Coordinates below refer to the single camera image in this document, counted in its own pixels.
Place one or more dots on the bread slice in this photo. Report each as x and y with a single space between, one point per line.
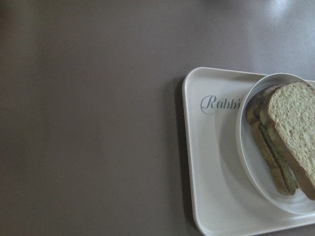
288 114
279 170

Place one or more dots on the white plate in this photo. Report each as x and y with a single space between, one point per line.
252 161

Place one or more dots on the bread slice on plate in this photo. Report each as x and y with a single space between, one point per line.
279 170

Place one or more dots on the cream rabbit tray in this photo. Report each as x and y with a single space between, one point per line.
224 202

